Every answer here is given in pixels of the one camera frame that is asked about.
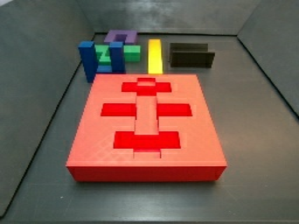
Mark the purple U-shaped block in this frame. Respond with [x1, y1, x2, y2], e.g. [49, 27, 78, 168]
[104, 30, 137, 45]

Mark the red board with cutouts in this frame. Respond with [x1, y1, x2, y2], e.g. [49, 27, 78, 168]
[66, 74, 227, 182]

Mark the black fixture holder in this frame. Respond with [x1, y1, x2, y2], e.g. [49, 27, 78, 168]
[169, 43, 215, 68]

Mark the yellow long bar block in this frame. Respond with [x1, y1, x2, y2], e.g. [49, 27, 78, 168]
[148, 39, 164, 74]

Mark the green zigzag block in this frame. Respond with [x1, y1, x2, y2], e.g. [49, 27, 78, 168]
[94, 45, 141, 66]

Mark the blue U-shaped block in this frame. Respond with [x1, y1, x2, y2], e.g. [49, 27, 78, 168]
[78, 41, 127, 83]

